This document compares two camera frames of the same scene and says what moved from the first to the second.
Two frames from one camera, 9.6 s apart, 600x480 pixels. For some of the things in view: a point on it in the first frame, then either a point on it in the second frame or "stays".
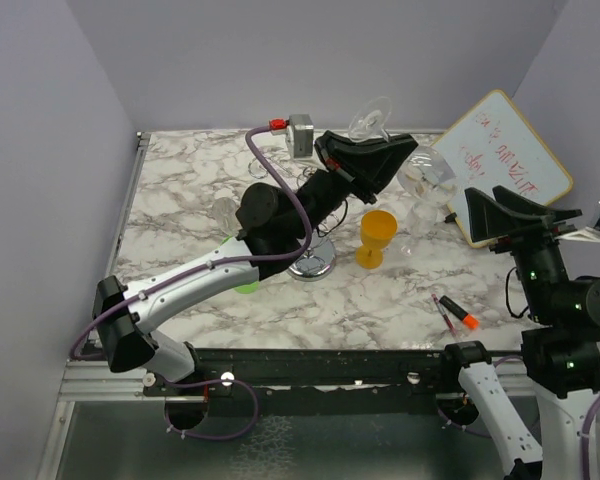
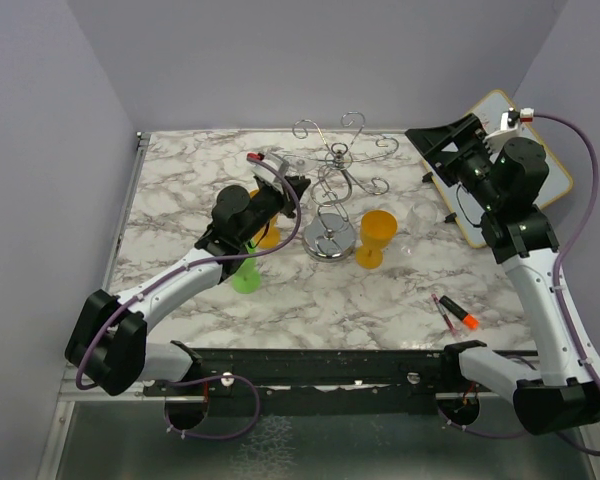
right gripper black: x=510 y=212 → x=467 y=132
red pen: x=444 y=316 stays
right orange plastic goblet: x=377 y=229 stays
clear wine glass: x=421 y=215 stays
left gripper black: x=374 y=163 → x=286 y=199
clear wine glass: x=371 y=120 → x=304 y=165
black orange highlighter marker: x=469 y=320 stays
